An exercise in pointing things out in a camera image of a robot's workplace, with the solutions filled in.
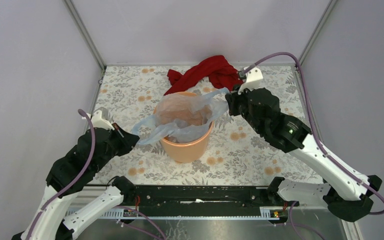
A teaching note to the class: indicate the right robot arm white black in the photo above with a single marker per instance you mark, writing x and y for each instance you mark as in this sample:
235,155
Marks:
345,192

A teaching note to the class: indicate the light blue plastic trash bag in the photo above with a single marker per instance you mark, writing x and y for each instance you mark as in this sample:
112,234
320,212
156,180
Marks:
182,119

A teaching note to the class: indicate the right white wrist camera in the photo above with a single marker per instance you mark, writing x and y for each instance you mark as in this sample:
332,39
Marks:
251,79

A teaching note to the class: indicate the red cloth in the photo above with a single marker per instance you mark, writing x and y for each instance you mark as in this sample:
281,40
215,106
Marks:
216,68

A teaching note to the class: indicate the metal front tray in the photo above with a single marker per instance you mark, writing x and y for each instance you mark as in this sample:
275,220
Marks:
306,223

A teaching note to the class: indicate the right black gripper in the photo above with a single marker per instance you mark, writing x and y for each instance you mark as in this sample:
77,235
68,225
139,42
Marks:
232,98

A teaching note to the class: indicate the left aluminium frame post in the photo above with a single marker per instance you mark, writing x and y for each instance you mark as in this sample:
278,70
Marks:
77,19

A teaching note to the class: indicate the floral patterned table mat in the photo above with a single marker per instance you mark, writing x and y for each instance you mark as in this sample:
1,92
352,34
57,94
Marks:
236,155

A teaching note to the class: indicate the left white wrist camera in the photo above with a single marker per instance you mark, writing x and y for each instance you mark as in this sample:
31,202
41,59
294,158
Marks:
101,118

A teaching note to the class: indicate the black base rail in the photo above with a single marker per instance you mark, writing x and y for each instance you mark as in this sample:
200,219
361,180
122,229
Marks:
201,201

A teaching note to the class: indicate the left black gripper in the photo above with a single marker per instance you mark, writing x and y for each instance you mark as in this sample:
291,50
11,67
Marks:
128,140

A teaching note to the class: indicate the aluminium frame post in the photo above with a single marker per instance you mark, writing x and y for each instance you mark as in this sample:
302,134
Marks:
319,27
77,19

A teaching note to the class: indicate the orange plastic trash bin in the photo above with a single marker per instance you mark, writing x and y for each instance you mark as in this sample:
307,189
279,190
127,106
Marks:
187,152

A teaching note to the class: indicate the right aluminium frame post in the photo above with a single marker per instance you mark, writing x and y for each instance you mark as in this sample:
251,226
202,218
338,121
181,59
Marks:
319,27

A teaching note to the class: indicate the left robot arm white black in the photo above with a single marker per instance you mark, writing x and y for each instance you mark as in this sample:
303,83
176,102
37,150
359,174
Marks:
70,174

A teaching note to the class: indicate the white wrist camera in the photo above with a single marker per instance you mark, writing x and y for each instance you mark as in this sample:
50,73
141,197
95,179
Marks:
251,79
101,118

